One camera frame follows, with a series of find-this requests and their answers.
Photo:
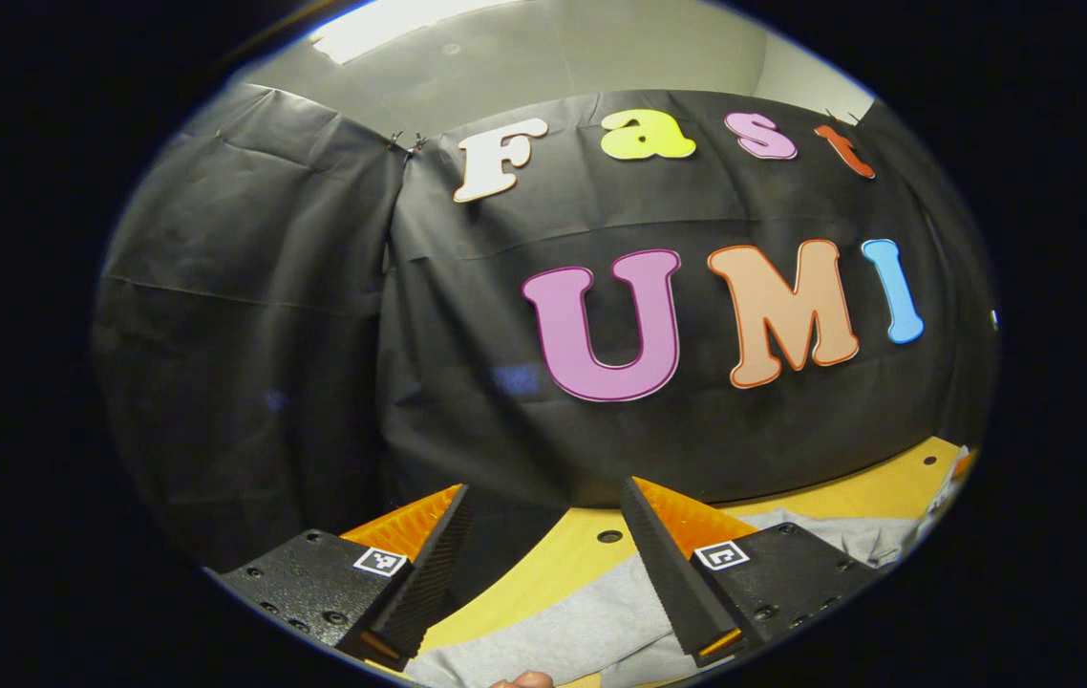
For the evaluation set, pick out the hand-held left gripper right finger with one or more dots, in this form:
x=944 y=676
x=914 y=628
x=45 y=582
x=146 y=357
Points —
x=672 y=583

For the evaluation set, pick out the black backdrop cloth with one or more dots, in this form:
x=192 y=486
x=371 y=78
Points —
x=467 y=287

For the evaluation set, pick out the grey sweatshirt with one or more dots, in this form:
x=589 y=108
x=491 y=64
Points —
x=582 y=631

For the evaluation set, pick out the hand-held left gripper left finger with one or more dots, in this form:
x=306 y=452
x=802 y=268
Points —
x=434 y=564

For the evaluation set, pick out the black binder clip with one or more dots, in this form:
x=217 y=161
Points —
x=840 y=117
x=405 y=143

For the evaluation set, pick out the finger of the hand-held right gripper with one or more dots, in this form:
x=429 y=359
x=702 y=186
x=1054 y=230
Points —
x=967 y=462

